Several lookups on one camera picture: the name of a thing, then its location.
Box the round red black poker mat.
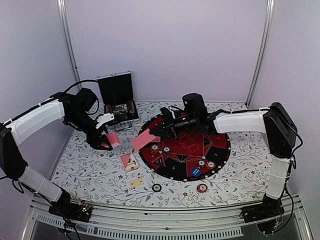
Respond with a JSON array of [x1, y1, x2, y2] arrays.
[[139, 110, 231, 182]]

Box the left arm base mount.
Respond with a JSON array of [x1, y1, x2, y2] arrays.
[[48, 200, 93, 223]]

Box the right aluminium frame post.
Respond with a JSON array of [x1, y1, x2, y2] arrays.
[[245, 0, 275, 107]]

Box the aluminium frame post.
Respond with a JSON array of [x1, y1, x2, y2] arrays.
[[56, 0, 82, 91], [245, 0, 275, 107]]

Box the black dealer button in case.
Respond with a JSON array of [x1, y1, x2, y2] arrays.
[[113, 112, 128, 123]]

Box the floral table cloth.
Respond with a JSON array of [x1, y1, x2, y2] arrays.
[[52, 101, 272, 208]]

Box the black chips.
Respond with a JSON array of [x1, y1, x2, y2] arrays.
[[163, 147, 171, 153], [197, 160, 206, 168]]

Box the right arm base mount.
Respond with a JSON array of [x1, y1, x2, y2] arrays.
[[239, 203, 285, 235]]

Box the aluminium poker case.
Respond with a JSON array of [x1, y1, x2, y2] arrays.
[[96, 70, 140, 132]]

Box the card box with ace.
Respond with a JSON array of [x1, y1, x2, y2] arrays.
[[119, 152, 140, 173]]

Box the right chip roll in case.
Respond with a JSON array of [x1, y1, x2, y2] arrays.
[[127, 100, 137, 119]]

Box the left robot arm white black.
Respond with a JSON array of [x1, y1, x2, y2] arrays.
[[0, 88, 114, 217]]

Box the front aluminium rail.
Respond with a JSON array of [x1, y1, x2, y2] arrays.
[[21, 195, 314, 240]]

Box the orange red chip stack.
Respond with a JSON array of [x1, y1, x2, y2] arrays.
[[197, 183, 208, 193]]

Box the blue card deck in case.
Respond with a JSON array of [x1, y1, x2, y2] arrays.
[[113, 104, 128, 113]]

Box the black brown chip stack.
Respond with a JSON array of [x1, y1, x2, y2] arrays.
[[152, 183, 162, 192]]

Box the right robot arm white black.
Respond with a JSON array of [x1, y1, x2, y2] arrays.
[[150, 100, 298, 218]]

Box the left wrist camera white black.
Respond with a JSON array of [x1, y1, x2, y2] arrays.
[[95, 112, 115, 129]]

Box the two of diamonds card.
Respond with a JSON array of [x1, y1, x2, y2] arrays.
[[129, 178, 144, 189]]

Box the red chips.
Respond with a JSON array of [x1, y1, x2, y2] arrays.
[[149, 144, 160, 155], [206, 161, 216, 170]]

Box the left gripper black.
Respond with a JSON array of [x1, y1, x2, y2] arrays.
[[67, 109, 114, 151]]

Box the blue small blind button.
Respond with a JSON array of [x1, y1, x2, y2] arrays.
[[190, 167, 202, 178]]

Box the red backed card deck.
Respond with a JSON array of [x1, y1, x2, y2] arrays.
[[106, 132, 121, 148]]

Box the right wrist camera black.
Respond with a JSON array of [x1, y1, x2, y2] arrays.
[[182, 93, 208, 121]]

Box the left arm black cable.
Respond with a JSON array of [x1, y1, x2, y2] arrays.
[[51, 79, 117, 116]]

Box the triangular all in marker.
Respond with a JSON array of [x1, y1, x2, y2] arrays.
[[152, 157, 166, 167]]

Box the left aluminium frame post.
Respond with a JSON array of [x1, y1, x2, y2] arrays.
[[56, 0, 82, 91]]

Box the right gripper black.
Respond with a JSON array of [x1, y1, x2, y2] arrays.
[[150, 111, 199, 141]]

